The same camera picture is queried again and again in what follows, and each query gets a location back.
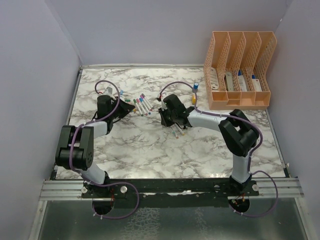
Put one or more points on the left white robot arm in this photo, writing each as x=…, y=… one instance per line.
x=75, y=148

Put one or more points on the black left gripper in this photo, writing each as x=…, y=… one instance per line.
x=125, y=107

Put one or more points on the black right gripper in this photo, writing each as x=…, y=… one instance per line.
x=164, y=121

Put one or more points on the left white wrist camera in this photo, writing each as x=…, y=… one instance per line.
x=108, y=91

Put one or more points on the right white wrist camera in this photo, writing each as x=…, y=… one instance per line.
x=163, y=105

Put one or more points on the blue capped marker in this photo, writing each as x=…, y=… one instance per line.
x=145, y=106

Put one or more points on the peach plastic desk organizer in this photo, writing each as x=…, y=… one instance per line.
x=235, y=69

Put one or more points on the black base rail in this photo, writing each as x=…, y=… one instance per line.
x=169, y=192

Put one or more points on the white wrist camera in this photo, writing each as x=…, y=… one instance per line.
x=163, y=105
x=108, y=91

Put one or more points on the yellow self-inking stamp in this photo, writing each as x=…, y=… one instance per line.
x=193, y=99

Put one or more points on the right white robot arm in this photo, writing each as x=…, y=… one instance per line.
x=239, y=134

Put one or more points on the purple capped marker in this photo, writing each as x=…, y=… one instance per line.
x=146, y=102

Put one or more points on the white blue box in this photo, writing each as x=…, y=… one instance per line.
x=242, y=82

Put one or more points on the white printed card package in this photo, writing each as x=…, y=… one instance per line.
x=213, y=77

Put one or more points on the aluminium frame rail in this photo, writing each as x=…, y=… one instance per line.
x=69, y=190

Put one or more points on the peach capped marker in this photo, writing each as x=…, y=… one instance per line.
x=180, y=130

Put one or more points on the white red box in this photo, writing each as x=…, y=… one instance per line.
x=256, y=83

